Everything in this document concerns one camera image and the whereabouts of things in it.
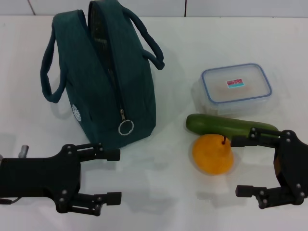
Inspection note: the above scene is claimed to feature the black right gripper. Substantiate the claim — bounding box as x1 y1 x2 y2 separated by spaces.
230 127 308 209

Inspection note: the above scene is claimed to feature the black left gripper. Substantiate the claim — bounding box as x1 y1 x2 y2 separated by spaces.
0 142 123 216

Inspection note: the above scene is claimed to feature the orange pear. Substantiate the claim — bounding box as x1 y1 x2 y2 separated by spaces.
192 134 234 175

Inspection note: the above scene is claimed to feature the green cucumber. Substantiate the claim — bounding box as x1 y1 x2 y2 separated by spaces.
185 114 280 141

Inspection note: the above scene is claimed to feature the clear blue-rimmed food container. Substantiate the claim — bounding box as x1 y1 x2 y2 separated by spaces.
192 63 273 119

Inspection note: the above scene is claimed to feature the dark teal lunch bag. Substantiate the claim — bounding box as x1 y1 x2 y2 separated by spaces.
40 0 166 148

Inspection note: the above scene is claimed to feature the dark left arm cable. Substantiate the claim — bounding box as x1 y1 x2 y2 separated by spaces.
0 197 20 205

